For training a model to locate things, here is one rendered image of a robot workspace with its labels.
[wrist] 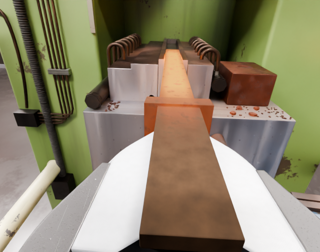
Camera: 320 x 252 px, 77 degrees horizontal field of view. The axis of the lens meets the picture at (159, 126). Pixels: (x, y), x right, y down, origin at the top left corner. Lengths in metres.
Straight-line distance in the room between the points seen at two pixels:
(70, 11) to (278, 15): 0.47
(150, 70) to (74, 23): 0.25
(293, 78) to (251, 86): 0.21
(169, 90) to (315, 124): 0.59
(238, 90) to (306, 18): 0.25
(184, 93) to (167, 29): 0.70
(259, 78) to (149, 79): 0.21
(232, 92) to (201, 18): 0.50
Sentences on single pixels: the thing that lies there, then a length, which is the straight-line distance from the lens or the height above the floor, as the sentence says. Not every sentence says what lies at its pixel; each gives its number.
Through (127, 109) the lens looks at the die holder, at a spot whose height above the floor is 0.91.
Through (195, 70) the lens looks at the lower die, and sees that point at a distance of 0.40.
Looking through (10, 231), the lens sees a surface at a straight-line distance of 0.62.
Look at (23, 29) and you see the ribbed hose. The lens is 0.61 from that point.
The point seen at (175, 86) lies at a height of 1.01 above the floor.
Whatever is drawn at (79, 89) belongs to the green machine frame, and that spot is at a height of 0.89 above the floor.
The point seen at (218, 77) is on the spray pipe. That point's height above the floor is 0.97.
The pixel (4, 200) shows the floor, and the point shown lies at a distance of 1.71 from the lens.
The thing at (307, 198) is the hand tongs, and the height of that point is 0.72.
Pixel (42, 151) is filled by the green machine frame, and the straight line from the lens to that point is 0.77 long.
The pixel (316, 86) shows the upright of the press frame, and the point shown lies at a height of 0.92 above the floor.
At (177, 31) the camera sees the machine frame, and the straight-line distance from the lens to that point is 0.87.
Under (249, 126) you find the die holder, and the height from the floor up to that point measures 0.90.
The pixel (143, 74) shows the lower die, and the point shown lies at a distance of 0.40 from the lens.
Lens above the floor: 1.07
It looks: 28 degrees down
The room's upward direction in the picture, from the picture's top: 2 degrees clockwise
